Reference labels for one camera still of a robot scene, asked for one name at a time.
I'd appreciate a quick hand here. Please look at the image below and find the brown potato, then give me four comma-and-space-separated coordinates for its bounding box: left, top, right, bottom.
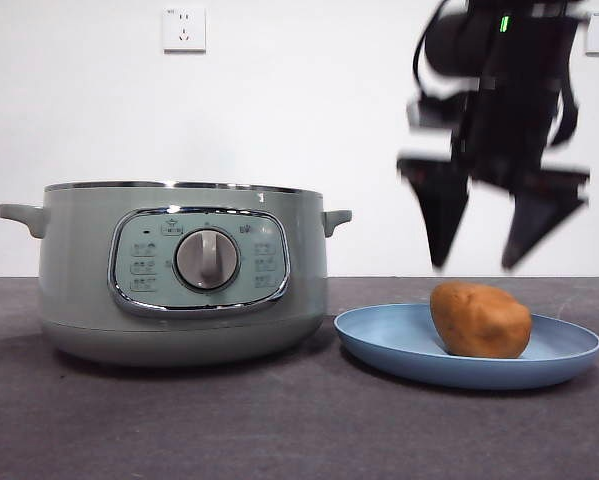
430, 281, 534, 360

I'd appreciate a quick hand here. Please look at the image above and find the blue round plate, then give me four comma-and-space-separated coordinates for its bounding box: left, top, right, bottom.
333, 303, 599, 391

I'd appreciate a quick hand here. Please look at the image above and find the pale green electric steamer pot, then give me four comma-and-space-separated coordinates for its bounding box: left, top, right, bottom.
0, 180, 353, 369

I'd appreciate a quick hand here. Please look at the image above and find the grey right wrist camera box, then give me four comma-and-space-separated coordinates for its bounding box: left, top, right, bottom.
407, 97, 474, 133

